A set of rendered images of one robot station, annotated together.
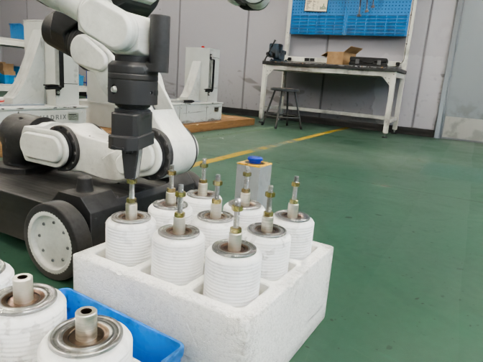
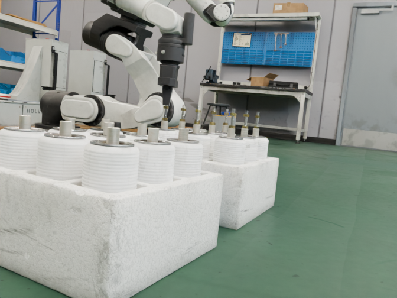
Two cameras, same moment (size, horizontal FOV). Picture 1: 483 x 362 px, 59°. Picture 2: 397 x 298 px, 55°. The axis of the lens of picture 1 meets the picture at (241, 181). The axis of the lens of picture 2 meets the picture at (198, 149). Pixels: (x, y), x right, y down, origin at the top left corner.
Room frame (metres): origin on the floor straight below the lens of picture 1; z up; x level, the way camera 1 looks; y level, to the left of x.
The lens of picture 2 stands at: (-0.47, 0.17, 0.32)
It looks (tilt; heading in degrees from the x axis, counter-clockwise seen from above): 6 degrees down; 356
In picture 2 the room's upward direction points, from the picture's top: 5 degrees clockwise
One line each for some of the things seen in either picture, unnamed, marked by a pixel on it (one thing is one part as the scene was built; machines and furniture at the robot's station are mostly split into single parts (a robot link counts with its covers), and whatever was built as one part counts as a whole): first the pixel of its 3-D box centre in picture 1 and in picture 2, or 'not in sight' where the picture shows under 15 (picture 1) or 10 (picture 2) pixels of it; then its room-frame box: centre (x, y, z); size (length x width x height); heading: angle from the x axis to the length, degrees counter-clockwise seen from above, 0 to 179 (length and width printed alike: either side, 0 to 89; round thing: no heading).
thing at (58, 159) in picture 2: not in sight; (62, 183); (0.27, 0.38, 0.16); 0.10 x 0.10 x 0.18
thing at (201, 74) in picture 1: (156, 80); (119, 92); (4.08, 0.85, 0.45); 1.51 x 0.57 x 0.74; 153
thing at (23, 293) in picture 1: (23, 289); (142, 129); (0.47, 0.25, 0.26); 0.02 x 0.02 x 0.03
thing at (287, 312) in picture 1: (210, 289); (207, 180); (0.84, 0.05, 0.09); 0.39 x 0.39 x 0.18; 60
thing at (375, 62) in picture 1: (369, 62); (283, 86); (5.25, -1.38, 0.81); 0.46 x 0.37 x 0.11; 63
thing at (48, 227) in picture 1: (57, 240); not in sight; (1.02, 0.45, 0.10); 0.20 x 0.05 x 0.20; 63
